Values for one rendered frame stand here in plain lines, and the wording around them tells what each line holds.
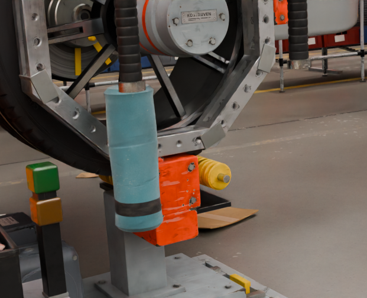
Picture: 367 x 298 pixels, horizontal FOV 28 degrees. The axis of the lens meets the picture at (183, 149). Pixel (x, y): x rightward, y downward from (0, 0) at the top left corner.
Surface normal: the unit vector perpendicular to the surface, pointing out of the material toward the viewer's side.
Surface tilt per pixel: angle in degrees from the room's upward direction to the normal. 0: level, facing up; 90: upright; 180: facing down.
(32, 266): 67
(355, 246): 0
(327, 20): 90
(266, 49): 90
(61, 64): 90
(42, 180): 90
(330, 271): 0
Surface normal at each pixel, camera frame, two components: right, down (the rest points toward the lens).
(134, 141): 0.18, 0.19
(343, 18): 0.59, 0.14
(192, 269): -0.07, -0.97
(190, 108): -0.48, -0.77
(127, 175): -0.25, 0.27
